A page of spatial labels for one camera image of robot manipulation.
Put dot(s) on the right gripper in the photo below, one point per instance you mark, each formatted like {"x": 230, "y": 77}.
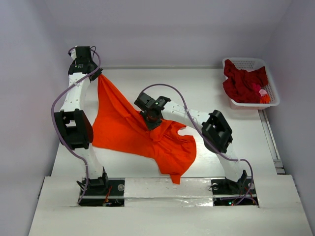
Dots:
{"x": 151, "y": 122}

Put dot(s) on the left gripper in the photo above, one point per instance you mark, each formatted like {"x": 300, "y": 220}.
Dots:
{"x": 96, "y": 74}

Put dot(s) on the orange t shirt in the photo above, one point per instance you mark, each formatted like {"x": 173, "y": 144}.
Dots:
{"x": 118, "y": 126}

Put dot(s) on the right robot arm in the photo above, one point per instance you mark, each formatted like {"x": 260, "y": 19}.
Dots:
{"x": 213, "y": 128}

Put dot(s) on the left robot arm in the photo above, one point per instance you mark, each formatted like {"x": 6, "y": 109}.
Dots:
{"x": 71, "y": 122}

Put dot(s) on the dark red t shirt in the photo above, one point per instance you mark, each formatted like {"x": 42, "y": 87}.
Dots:
{"x": 243, "y": 86}

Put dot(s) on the pink garment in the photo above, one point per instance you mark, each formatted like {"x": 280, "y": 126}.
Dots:
{"x": 261, "y": 91}

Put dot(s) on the white plastic basket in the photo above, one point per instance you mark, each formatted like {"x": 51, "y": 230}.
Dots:
{"x": 251, "y": 64}

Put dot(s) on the small orange garment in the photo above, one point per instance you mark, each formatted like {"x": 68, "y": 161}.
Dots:
{"x": 265, "y": 99}

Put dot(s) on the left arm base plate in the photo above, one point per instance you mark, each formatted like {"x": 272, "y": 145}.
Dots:
{"x": 113, "y": 196}

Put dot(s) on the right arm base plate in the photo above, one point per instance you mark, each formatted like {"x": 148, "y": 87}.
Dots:
{"x": 233, "y": 194}

